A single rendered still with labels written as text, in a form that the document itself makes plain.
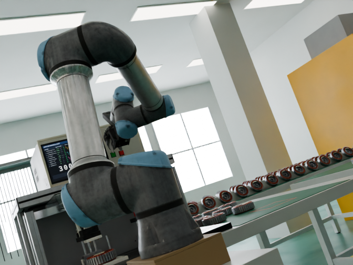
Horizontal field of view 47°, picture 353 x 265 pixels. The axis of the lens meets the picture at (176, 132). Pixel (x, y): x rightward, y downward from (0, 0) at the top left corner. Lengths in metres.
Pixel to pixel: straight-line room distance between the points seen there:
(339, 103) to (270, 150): 1.11
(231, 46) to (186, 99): 3.85
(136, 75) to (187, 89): 8.35
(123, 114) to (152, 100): 0.15
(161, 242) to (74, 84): 0.47
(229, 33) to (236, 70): 0.56
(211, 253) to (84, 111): 0.46
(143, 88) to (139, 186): 0.45
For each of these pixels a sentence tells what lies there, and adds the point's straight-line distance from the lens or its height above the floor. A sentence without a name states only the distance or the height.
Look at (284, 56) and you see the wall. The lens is 8.17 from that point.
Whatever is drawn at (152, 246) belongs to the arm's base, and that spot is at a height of 0.83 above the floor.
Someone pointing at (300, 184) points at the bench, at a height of 0.73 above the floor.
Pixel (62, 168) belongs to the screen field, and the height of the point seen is 1.18.
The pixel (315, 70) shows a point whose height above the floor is 1.81.
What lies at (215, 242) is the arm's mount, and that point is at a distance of 0.93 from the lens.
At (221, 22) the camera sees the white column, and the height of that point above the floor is 3.01.
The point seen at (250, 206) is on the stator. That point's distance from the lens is 2.01.
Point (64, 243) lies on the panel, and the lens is 1.82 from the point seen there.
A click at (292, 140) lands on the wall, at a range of 8.41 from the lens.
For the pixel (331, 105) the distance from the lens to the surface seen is 5.11.
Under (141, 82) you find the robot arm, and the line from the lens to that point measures 1.26.
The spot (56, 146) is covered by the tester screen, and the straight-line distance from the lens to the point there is 1.75.
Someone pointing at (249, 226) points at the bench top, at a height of 0.73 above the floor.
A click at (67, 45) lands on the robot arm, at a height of 1.39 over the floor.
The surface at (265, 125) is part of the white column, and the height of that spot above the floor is 1.45.
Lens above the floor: 0.91
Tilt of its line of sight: 9 degrees up
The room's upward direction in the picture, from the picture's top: 19 degrees counter-clockwise
